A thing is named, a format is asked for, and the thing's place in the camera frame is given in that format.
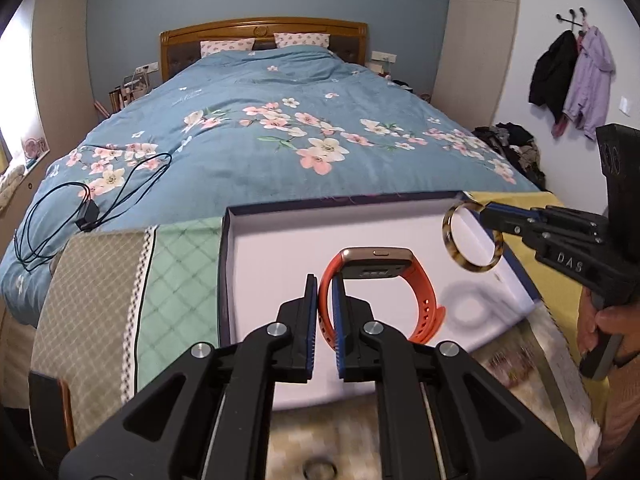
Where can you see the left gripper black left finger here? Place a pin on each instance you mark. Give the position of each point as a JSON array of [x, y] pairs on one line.
[[207, 415]]

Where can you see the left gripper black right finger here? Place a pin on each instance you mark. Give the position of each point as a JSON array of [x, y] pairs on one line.
[[441, 415]]

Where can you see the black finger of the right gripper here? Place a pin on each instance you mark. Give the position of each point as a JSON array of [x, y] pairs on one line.
[[580, 261], [553, 219]]

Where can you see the tortoiseshell bangle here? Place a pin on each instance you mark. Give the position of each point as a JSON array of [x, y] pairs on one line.
[[473, 247]]

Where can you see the orange smart watch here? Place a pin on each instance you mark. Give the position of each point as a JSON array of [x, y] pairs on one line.
[[396, 284]]

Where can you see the right hand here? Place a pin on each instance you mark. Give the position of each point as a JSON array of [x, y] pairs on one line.
[[592, 324]]

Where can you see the purple jacket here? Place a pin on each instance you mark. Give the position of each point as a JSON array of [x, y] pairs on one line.
[[588, 96]]

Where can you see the dark clothes pile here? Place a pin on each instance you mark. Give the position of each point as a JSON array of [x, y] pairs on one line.
[[518, 147]]

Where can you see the black jacket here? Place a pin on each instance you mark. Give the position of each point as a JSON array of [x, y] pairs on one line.
[[553, 74]]

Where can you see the dark blue shallow box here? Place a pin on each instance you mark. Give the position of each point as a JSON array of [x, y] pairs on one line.
[[267, 250]]

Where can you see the blue floral duvet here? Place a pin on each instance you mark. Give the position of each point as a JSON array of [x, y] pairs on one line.
[[245, 128]]

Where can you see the right floral pillow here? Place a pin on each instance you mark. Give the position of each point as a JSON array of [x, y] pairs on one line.
[[297, 39]]

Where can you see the floral pillow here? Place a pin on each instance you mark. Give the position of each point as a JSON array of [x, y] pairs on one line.
[[211, 47], [297, 39]]

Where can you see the left floral pillow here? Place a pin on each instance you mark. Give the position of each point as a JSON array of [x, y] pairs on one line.
[[211, 47]]

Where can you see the wooden bed headboard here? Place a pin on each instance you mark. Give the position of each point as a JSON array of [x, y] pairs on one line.
[[180, 48]]

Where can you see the black wall coat hook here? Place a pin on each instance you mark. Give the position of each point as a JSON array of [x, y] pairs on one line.
[[575, 18]]

